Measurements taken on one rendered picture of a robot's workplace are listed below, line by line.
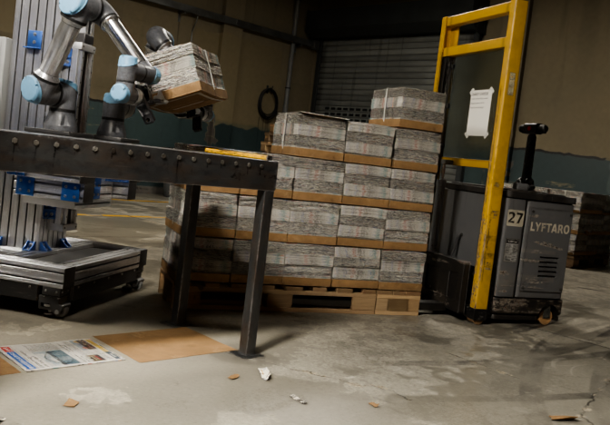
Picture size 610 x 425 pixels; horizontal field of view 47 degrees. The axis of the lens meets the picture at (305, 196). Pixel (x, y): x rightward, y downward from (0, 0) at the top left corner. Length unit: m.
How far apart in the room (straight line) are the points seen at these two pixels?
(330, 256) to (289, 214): 0.34
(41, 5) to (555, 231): 3.10
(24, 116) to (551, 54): 8.04
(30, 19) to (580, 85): 7.83
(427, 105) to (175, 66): 1.53
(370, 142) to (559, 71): 6.66
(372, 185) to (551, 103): 6.60
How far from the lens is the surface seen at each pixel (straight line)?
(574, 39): 10.34
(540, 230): 4.38
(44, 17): 3.67
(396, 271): 4.04
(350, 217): 3.86
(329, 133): 3.77
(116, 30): 3.20
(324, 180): 3.79
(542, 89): 10.39
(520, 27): 4.21
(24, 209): 3.66
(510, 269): 4.29
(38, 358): 2.73
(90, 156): 2.37
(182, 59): 3.23
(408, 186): 4.01
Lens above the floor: 0.82
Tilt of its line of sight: 3 degrees down
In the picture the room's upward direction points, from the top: 7 degrees clockwise
